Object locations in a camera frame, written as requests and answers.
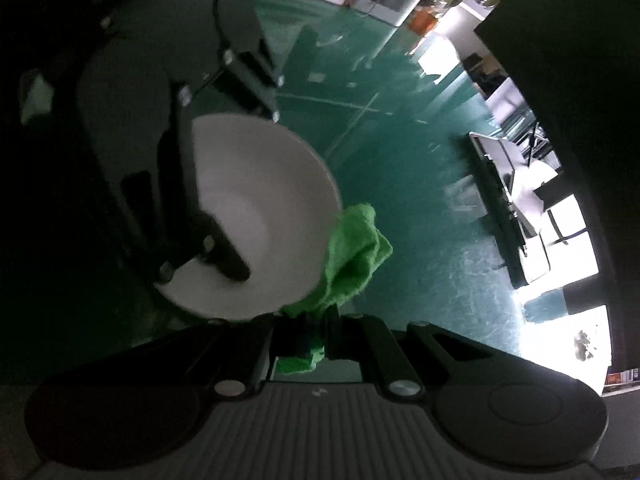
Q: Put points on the orange plant pot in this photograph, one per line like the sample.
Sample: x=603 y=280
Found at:
x=424 y=21

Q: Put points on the white notebook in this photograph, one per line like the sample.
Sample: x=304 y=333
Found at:
x=530 y=180

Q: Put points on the grey desk organiser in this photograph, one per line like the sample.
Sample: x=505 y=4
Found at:
x=387 y=2

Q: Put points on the black monitor stand base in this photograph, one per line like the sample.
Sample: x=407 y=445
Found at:
x=500 y=210

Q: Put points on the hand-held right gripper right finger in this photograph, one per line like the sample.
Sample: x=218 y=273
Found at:
x=352 y=340

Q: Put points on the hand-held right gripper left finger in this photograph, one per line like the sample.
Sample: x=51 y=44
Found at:
x=257 y=355

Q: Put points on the white bowl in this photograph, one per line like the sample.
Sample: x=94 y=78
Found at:
x=280 y=200

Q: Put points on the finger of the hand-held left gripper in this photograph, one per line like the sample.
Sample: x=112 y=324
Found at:
x=252 y=77
x=220 y=250

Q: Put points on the black curved monitor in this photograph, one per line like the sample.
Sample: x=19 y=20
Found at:
x=575 y=50

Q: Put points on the green cloth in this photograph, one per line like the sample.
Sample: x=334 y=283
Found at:
x=355 y=250

